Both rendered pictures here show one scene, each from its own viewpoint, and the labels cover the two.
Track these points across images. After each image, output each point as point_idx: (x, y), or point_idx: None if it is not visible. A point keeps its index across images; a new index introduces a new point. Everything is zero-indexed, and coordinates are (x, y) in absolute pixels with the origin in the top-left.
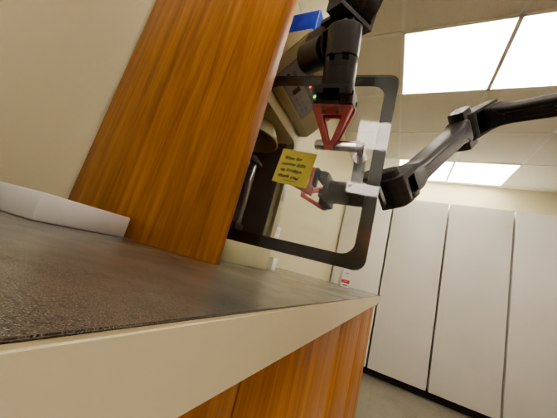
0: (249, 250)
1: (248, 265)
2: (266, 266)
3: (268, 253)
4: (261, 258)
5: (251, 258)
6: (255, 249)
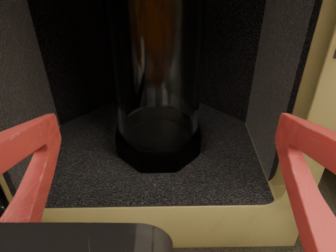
0: (173, 224)
1: (190, 247)
2: (291, 241)
3: (288, 218)
4: (251, 230)
5: (197, 235)
6: (207, 219)
